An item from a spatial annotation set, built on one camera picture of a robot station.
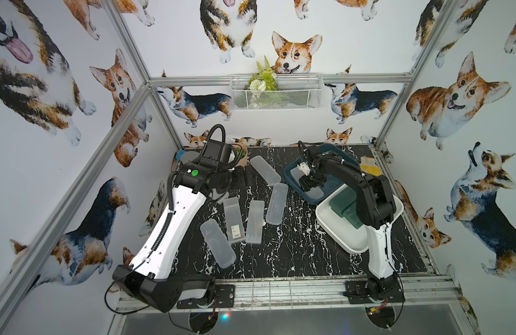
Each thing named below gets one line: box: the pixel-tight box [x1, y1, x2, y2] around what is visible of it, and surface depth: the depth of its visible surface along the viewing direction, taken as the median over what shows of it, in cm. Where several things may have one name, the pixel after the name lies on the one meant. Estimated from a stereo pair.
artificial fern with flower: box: [248, 55, 278, 93], surface depth 85 cm
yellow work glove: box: [359, 156, 382, 177], surface depth 115 cm
